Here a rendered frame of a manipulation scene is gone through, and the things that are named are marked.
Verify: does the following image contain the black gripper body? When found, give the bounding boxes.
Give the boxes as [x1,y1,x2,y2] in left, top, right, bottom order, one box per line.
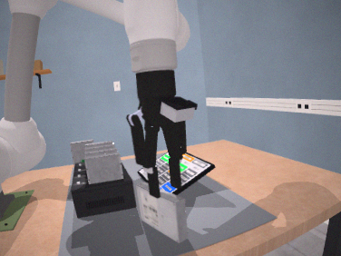
[136,70,176,126]

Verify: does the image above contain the grey flat mat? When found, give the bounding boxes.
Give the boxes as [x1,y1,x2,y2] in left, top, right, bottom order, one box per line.
[58,158,277,256]

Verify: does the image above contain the black drive dock housing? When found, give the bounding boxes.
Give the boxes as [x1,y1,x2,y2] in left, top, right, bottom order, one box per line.
[71,162,136,218]

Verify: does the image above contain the black-framed status screen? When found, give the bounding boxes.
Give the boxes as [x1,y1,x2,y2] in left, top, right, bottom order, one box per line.
[137,153,216,195]

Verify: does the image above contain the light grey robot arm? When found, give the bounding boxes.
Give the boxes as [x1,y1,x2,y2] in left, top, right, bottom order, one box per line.
[0,0,197,219]

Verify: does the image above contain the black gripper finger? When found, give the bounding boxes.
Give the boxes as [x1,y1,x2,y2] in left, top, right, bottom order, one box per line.
[160,118,187,189]
[126,108,161,198]

